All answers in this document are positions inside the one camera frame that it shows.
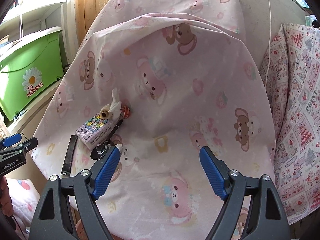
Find black plastic spoon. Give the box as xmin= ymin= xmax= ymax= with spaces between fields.
xmin=90 ymin=119 xmax=124 ymax=160

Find pink white printed quilt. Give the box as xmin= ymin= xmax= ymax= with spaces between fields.
xmin=259 ymin=22 xmax=320 ymax=227

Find person's left hand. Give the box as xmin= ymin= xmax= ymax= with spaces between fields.
xmin=0 ymin=177 xmax=12 ymax=217

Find white cable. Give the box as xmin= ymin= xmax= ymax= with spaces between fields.
xmin=262 ymin=0 xmax=273 ymax=80

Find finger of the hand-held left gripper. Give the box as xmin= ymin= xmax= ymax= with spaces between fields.
xmin=15 ymin=137 xmax=38 ymax=153
xmin=0 ymin=133 xmax=22 ymax=149

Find white pink flowered cloth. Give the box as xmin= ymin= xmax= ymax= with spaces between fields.
xmin=5 ymin=177 xmax=50 ymax=230

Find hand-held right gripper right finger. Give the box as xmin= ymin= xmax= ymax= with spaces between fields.
xmin=199 ymin=145 xmax=292 ymax=240

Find green plastic storage box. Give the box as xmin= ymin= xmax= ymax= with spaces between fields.
xmin=0 ymin=26 xmax=64 ymax=122

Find orange white striped wrapper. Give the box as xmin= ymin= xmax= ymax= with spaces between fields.
xmin=120 ymin=105 xmax=132 ymax=119

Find small beige roll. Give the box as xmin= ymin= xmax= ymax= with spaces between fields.
xmin=99 ymin=103 xmax=113 ymax=119

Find white shelf unit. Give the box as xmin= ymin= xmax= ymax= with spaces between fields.
xmin=0 ymin=0 xmax=73 ymax=63

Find wooden door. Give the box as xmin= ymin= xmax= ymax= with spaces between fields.
xmin=75 ymin=0 xmax=125 ymax=48

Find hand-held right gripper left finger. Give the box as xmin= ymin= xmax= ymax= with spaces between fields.
xmin=29 ymin=145 xmax=120 ymax=240

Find black wrapper strip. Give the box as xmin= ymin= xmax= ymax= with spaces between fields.
xmin=60 ymin=135 xmax=78 ymax=176

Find crumpled white tissue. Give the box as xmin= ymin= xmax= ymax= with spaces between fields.
xmin=111 ymin=88 xmax=123 ymax=120

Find pink bear printed bedsheet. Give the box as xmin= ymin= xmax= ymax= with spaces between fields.
xmin=32 ymin=0 xmax=278 ymax=240

